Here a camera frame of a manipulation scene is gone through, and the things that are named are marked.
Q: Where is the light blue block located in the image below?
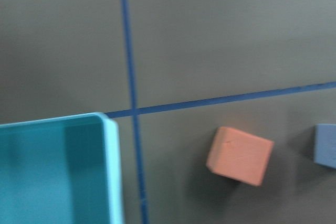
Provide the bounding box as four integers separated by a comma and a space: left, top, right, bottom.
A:
313, 124, 335, 169

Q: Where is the orange foam block left side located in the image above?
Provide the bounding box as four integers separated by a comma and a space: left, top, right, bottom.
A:
206, 126, 274, 186

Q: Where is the teal plastic bin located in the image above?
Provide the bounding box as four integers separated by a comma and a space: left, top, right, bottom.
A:
1, 112, 124, 223

